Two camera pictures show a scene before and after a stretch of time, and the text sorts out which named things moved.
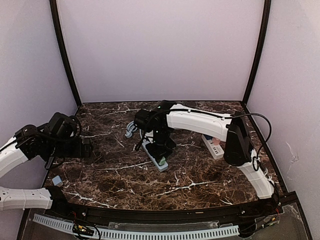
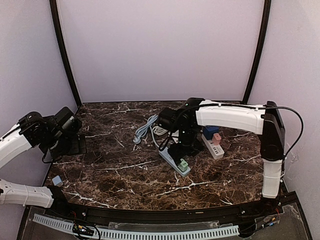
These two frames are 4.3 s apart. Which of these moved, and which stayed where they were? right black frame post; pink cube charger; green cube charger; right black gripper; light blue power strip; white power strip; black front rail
Moved: light blue power strip; right black gripper; green cube charger
Stayed: right black frame post; pink cube charger; white power strip; black front rail
